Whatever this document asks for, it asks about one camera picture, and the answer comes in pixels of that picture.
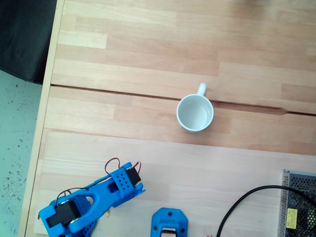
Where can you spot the white ceramic mug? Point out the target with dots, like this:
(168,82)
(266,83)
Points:
(195,113)

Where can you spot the light wooden board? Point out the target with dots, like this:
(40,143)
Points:
(197,177)

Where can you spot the perforated metal power supply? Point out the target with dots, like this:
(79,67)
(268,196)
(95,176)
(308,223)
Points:
(300,209)

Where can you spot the dark grey cushion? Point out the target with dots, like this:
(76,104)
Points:
(24,37)

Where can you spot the blue printed post mount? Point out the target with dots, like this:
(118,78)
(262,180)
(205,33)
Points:
(170,218)

